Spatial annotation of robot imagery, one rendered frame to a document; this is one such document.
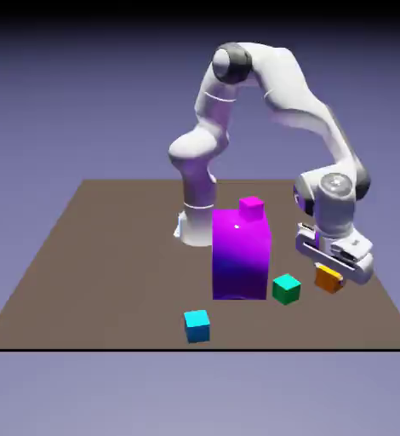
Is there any small green cube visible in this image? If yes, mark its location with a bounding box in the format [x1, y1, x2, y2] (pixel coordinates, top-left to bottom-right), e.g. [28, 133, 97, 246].
[271, 272, 302, 306]

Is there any small cyan cube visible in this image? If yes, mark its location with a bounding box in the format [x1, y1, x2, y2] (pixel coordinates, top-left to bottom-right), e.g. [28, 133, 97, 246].
[183, 309, 211, 344]

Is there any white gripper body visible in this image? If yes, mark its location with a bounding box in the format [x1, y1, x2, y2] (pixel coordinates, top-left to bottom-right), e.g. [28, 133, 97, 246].
[294, 230, 374, 286]

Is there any small magenta cube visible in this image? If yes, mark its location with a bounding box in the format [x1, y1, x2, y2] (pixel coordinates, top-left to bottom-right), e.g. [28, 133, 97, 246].
[238, 195, 266, 222]

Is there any small orange cube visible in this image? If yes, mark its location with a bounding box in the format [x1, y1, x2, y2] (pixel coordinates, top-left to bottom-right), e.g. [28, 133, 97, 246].
[314, 265, 344, 295]

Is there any large purple box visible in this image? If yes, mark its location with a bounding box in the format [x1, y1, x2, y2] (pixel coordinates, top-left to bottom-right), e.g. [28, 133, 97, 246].
[212, 208, 272, 301]

